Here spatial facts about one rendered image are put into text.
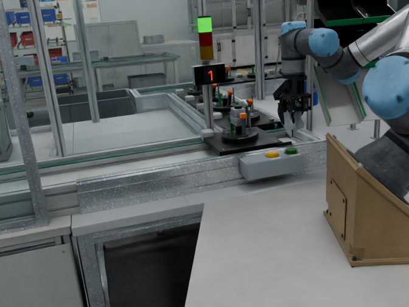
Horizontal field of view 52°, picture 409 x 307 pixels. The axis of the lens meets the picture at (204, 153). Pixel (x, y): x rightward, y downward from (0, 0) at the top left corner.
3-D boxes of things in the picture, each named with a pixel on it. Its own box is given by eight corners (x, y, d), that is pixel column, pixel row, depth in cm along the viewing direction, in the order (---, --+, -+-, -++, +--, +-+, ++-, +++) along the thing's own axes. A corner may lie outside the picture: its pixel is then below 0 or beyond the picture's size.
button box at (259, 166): (305, 170, 141) (305, 153, 139) (247, 181, 136) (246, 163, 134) (295, 164, 148) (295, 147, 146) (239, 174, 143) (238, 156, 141)
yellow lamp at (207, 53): (215, 59, 157) (214, 45, 155) (202, 60, 156) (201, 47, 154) (211, 58, 161) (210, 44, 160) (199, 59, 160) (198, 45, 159)
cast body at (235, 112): (247, 125, 155) (246, 106, 152) (236, 127, 153) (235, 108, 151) (239, 120, 162) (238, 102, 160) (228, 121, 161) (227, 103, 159)
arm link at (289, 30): (293, 22, 121) (274, 22, 128) (293, 61, 124) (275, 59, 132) (313, 20, 124) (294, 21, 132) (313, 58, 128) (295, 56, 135)
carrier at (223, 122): (281, 126, 178) (280, 97, 174) (227, 134, 172) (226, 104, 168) (258, 114, 200) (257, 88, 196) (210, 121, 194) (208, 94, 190)
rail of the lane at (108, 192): (332, 167, 153) (333, 139, 149) (81, 214, 131) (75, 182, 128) (324, 162, 158) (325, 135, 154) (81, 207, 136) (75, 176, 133)
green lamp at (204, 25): (213, 31, 154) (212, 17, 152) (200, 32, 152) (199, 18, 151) (209, 30, 158) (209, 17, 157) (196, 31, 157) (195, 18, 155)
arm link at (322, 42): (352, 45, 119) (324, 44, 128) (329, 21, 113) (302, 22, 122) (338, 69, 119) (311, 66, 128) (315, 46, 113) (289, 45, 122)
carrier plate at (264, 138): (282, 147, 151) (282, 141, 151) (220, 157, 145) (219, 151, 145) (256, 131, 173) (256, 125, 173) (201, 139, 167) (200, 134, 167)
